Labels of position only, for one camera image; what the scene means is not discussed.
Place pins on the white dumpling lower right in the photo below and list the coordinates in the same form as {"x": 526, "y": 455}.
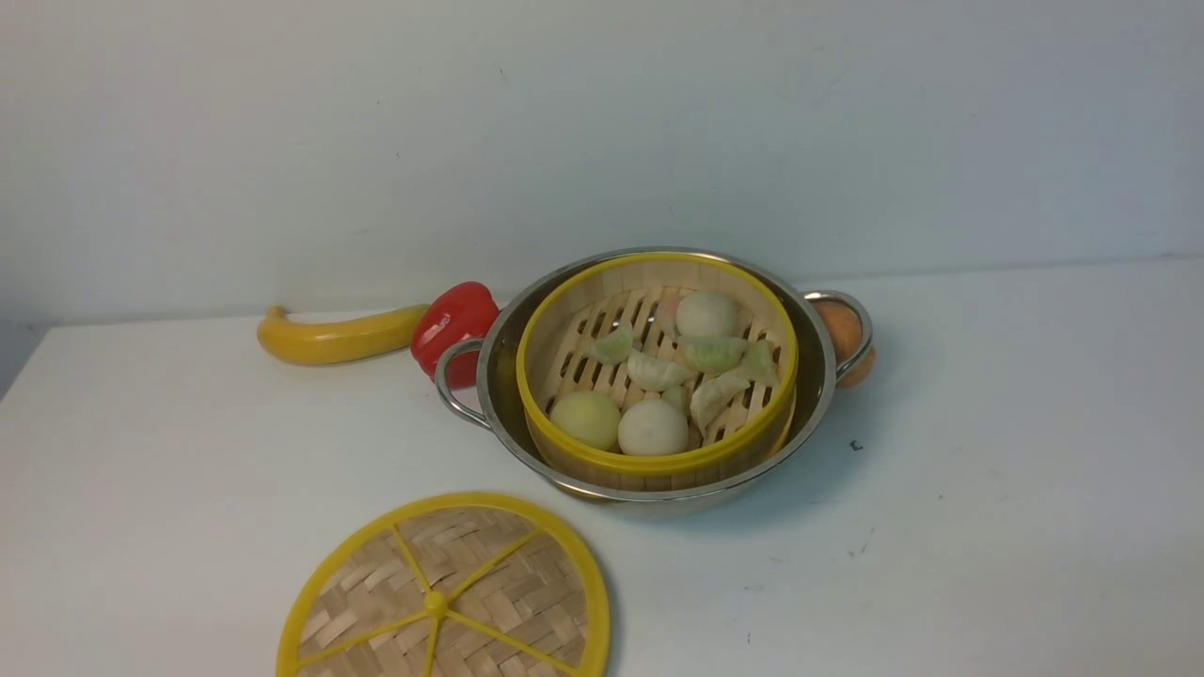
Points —
{"x": 709, "y": 400}

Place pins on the stainless steel pot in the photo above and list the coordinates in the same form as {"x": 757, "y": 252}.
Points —
{"x": 477, "y": 380}

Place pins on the green round bun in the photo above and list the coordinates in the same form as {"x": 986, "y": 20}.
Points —
{"x": 590, "y": 417}

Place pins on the yellow toy banana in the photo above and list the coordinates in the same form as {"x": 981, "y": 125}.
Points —
{"x": 341, "y": 342}

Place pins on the orange toy egg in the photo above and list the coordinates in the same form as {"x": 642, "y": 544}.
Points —
{"x": 845, "y": 332}

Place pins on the green dumpling right of centre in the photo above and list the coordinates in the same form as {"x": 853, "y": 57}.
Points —
{"x": 712, "y": 354}

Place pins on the red toy bell pepper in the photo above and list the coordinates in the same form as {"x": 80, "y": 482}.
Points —
{"x": 465, "y": 311}

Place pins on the yellow woven bamboo steamer lid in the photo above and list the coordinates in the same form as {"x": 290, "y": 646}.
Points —
{"x": 467, "y": 584}

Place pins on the green dumpling far right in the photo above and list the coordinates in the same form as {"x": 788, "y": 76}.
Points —
{"x": 758, "y": 364}

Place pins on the yellow rimmed bamboo steamer basket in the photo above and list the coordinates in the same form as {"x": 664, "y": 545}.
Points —
{"x": 552, "y": 361}

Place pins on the small green dumpling top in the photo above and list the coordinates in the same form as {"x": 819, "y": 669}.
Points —
{"x": 615, "y": 347}

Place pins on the pink dumpling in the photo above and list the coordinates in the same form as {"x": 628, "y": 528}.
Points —
{"x": 665, "y": 317}

